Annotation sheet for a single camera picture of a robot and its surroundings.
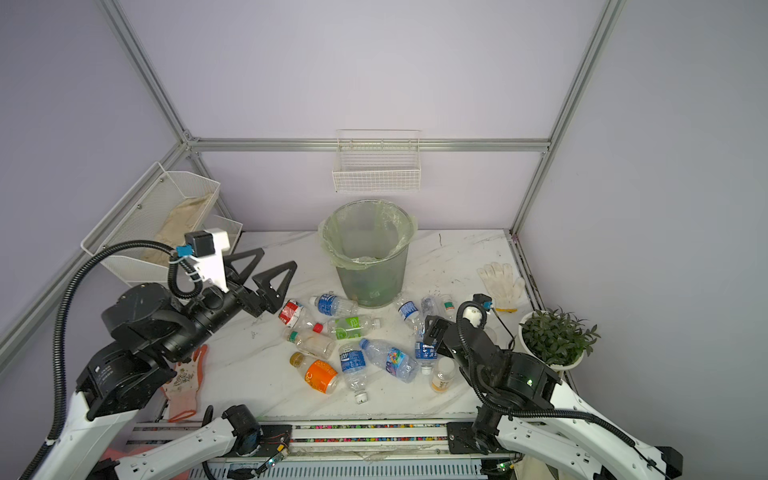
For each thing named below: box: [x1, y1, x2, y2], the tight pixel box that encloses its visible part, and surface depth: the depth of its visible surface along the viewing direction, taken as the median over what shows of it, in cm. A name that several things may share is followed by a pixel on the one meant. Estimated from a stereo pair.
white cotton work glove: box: [477, 262, 526, 313], surface depth 109 cm
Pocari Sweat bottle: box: [339, 344, 368, 405], surface depth 83 cm
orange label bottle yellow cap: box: [289, 351, 338, 394], surface depth 82 cm
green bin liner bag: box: [317, 199, 419, 270], surface depth 92 cm
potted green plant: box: [518, 305, 601, 370], surface depth 76 cm
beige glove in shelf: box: [138, 193, 211, 265], surface depth 84 cm
